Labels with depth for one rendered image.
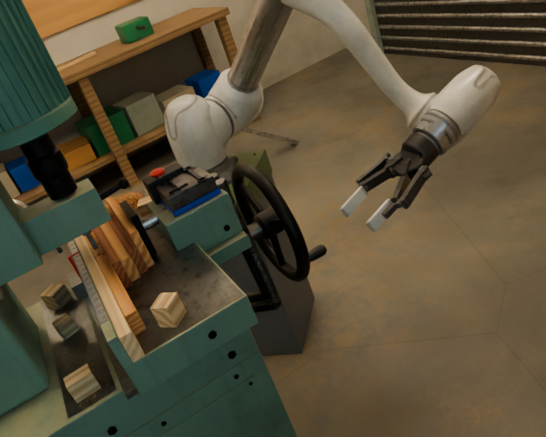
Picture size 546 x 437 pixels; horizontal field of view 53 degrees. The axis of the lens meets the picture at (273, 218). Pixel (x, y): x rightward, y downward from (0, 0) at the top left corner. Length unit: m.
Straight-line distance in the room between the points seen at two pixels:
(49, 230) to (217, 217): 0.30
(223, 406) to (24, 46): 0.69
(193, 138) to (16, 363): 0.91
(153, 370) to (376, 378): 1.14
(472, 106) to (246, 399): 0.75
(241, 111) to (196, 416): 1.04
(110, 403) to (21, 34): 0.60
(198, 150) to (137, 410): 0.92
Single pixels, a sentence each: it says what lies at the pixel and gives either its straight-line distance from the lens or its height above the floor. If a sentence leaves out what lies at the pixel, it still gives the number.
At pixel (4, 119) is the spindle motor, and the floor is 1.24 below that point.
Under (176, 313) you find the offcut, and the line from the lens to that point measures 0.86.
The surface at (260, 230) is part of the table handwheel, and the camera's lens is 1.17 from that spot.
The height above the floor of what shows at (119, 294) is 0.94.
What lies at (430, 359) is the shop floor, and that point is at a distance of 1.91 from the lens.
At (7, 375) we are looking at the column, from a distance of 1.06.
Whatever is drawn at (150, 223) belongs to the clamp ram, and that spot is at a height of 0.95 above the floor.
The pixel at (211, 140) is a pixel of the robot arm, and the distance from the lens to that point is 1.72.
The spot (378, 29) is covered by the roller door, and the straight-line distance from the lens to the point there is 4.89.
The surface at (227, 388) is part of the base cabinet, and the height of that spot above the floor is 0.68.
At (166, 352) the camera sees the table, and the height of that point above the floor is 0.89.
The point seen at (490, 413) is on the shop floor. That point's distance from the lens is 1.76.
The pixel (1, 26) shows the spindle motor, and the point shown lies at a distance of 0.92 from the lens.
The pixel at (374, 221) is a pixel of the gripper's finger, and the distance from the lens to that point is 1.14.
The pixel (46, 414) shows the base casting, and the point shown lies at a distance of 1.04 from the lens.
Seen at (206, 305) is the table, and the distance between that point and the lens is 0.87.
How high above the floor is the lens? 1.40
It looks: 29 degrees down
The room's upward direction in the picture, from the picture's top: 20 degrees counter-clockwise
